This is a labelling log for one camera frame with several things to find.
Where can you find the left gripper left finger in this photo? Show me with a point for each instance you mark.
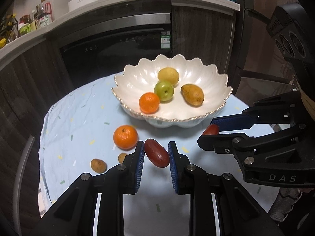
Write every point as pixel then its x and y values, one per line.
pixel 134 166

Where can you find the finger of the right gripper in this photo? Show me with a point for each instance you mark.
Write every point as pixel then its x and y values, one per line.
pixel 274 110
pixel 227 143

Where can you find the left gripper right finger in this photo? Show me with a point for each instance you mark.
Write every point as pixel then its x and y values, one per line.
pixel 186 178

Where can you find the small red grape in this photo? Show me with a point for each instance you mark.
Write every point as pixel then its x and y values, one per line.
pixel 211 130

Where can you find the large red grape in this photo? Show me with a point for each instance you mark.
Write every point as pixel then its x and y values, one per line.
pixel 156 153

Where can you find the brown longan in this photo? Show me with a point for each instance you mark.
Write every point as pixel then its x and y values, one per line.
pixel 98 166
pixel 121 157

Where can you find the large orange mandarin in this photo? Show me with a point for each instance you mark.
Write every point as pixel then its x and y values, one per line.
pixel 149 103

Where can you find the green apple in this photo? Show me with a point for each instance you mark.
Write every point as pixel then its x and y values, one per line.
pixel 164 90

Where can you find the right human hand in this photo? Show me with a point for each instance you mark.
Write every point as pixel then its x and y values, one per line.
pixel 285 201

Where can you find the light blue tablecloth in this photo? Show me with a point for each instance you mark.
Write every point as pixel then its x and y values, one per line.
pixel 80 127

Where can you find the yellow mango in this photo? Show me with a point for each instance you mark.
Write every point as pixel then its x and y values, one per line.
pixel 192 94

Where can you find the white scalloped fruit bowl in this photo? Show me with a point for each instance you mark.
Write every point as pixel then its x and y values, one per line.
pixel 137 80

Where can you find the yellow lemon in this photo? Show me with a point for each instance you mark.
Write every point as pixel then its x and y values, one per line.
pixel 169 74

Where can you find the black built-in dishwasher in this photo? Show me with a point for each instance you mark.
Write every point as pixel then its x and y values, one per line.
pixel 106 48

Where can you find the large soy sauce bottle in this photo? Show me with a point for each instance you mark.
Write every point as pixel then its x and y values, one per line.
pixel 43 14

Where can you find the white round pot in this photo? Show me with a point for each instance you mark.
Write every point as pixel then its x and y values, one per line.
pixel 75 4

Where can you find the green labelled white bottle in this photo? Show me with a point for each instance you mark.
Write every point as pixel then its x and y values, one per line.
pixel 24 28

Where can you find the black spice rack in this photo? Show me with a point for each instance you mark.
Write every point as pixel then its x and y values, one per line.
pixel 9 29

